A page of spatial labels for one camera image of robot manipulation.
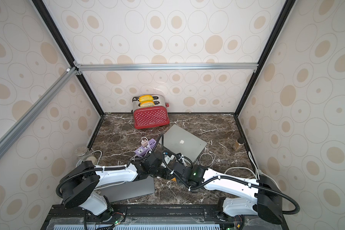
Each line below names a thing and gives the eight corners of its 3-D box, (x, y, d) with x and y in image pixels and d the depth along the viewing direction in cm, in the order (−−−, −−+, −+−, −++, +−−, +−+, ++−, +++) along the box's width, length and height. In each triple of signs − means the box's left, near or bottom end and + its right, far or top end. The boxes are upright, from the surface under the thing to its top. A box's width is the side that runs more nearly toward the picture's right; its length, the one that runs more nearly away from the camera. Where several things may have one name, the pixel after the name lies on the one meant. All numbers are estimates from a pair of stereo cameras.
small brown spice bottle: (232, 149, 100) (236, 142, 93) (234, 143, 104) (239, 136, 96) (238, 152, 99) (243, 145, 92) (240, 145, 102) (245, 138, 95)
